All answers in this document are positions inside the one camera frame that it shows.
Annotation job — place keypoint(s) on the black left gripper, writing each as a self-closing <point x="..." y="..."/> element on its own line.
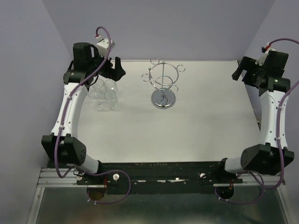
<point x="115" y="73"/>

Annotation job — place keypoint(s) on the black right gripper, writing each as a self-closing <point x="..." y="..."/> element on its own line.
<point x="246" y="64"/>

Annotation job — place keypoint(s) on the clear wine glass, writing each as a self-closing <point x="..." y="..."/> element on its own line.
<point x="100" y="104"/>
<point x="97" y="90"/>
<point x="111" y="85"/>
<point x="111" y="99"/>

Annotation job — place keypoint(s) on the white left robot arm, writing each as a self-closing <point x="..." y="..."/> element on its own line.
<point x="62" y="145"/>

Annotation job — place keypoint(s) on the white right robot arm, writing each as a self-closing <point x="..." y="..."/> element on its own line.
<point x="266" y="74"/>

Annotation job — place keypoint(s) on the chrome wine glass rack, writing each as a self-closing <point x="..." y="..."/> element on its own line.
<point x="163" y="97"/>

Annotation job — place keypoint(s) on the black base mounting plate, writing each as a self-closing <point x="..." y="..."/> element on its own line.
<point x="161" y="178"/>

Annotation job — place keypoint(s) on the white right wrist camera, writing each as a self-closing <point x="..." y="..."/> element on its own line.
<point x="265" y="50"/>

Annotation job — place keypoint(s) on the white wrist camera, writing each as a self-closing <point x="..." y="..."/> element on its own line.
<point x="265" y="50"/>
<point x="102" y="46"/>

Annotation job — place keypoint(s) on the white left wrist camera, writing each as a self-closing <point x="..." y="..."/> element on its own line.
<point x="102" y="46"/>

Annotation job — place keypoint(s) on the left aluminium frame rail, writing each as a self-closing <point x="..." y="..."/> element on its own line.
<point x="48" y="178"/>

